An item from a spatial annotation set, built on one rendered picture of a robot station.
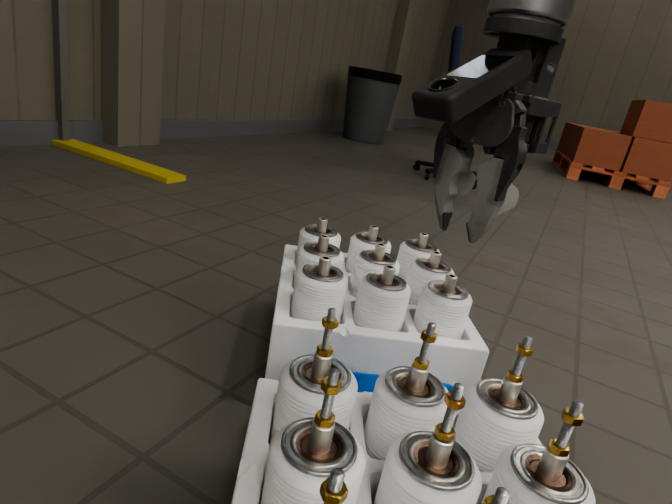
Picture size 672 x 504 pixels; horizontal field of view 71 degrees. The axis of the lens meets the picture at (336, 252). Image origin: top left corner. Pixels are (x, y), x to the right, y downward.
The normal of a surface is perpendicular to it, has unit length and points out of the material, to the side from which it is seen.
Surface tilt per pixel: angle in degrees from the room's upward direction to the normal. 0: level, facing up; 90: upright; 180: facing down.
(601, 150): 90
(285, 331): 90
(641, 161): 90
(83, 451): 0
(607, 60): 90
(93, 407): 0
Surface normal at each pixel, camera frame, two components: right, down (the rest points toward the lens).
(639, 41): -0.46, 0.24
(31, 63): 0.87, 0.30
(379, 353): 0.04, 0.36
